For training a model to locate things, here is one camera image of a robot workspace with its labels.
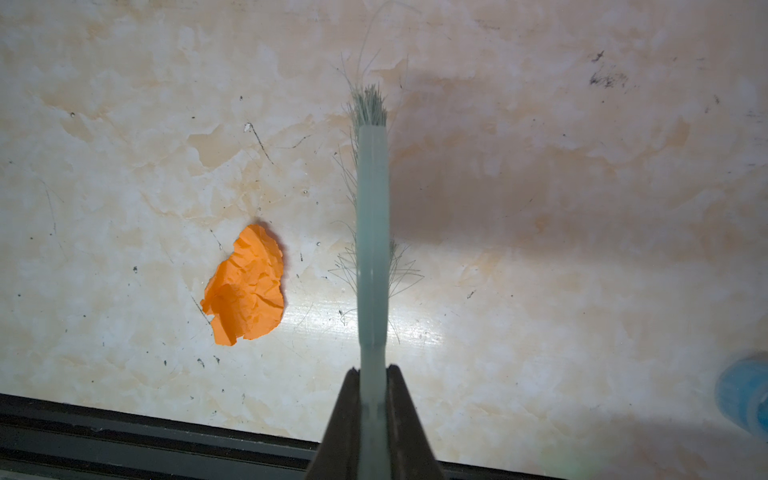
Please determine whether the large orange paper scrap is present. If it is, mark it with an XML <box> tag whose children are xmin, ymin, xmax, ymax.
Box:
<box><xmin>201</xmin><ymin>224</ymin><xmax>285</xmax><ymax>346</ymax></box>

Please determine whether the green hand brush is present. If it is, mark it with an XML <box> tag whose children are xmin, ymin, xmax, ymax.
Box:
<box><xmin>328</xmin><ymin>0</ymin><xmax>425</xmax><ymax>480</ymax></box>

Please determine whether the blue tape roll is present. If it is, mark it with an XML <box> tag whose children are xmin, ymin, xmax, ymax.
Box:
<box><xmin>715</xmin><ymin>352</ymin><xmax>767</xmax><ymax>442</ymax></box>

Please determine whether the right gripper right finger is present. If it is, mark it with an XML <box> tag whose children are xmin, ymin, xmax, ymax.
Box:
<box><xmin>386</xmin><ymin>364</ymin><xmax>446</xmax><ymax>480</ymax></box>

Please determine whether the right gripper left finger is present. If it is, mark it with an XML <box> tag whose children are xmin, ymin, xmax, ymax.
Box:
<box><xmin>304</xmin><ymin>368</ymin><xmax>362</xmax><ymax>480</ymax></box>

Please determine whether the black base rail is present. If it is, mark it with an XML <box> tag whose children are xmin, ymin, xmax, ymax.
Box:
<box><xmin>0</xmin><ymin>392</ymin><xmax>565</xmax><ymax>480</ymax></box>

